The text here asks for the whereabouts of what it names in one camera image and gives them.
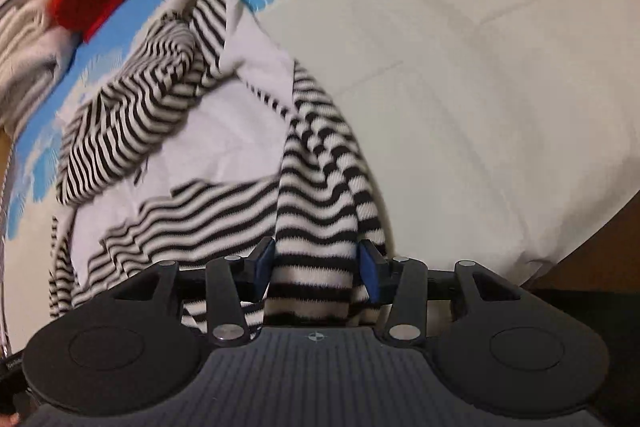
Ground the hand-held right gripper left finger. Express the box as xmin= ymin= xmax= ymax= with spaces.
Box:
xmin=107 ymin=237 xmax=277 ymax=348

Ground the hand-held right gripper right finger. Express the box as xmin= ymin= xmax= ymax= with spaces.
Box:
xmin=357 ymin=239 xmax=526 ymax=344

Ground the black white striped shirt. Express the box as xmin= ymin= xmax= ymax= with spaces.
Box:
xmin=47 ymin=0 xmax=389 ymax=339

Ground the blue patterned bed sheet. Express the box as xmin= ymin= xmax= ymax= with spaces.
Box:
xmin=0 ymin=0 xmax=640 ymax=350

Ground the cream folded blanket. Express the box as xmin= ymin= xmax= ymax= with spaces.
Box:
xmin=0 ymin=0 xmax=82 ymax=140

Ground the wooden bed frame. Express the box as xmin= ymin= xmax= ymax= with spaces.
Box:
xmin=530 ymin=202 xmax=640 ymax=294

